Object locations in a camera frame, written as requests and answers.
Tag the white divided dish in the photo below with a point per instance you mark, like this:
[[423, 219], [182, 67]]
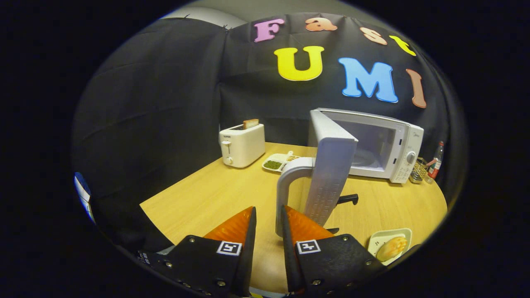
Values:
[[273, 164]]

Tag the cream square plate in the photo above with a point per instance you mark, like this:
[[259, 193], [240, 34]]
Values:
[[379, 239]]

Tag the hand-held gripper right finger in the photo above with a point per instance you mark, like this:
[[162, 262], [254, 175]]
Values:
[[290, 256]]

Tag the golden bread roll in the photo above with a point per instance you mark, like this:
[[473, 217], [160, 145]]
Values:
[[391, 248]]

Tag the clear bottle with red label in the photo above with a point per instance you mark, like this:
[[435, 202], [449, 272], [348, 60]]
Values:
[[434, 165]]

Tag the toast slice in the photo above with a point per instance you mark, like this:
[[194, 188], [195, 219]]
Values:
[[251, 123]]

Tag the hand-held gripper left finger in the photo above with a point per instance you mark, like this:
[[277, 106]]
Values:
[[248, 256]]

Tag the white microwave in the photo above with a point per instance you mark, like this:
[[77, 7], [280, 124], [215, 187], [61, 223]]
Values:
[[331, 165]]

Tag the white toaster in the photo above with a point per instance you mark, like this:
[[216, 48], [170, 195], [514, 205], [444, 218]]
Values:
[[244, 145]]

